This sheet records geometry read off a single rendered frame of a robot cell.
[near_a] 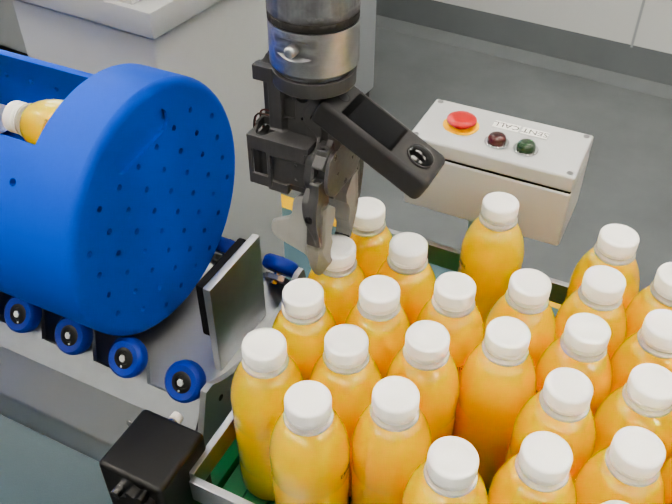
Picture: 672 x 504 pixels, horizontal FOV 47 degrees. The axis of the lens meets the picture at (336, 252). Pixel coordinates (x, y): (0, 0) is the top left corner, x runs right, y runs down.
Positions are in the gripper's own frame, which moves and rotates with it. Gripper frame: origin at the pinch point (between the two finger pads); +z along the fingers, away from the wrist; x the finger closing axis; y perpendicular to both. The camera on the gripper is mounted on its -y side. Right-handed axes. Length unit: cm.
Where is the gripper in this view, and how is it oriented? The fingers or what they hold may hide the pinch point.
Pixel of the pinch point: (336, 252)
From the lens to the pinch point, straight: 76.6
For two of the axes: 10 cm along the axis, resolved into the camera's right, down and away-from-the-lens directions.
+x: -4.4, 5.9, -6.8
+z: 0.0, 7.5, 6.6
